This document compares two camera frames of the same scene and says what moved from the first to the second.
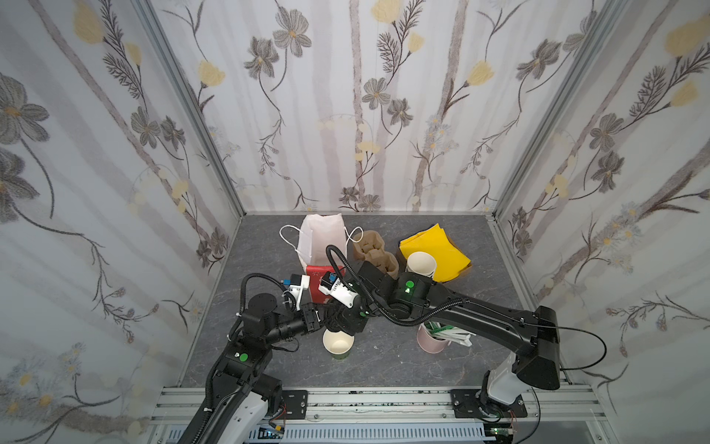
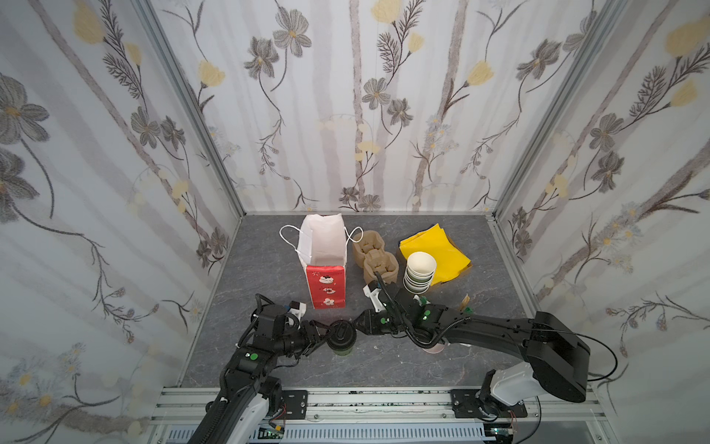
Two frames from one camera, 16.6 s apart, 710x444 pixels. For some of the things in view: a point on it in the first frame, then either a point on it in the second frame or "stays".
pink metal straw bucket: [428, 343] stays
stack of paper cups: [421, 263] stays
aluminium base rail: [568, 415] stays
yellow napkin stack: [450, 260] stays
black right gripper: [351, 317] to [372, 323]
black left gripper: [311, 318] to [313, 336]
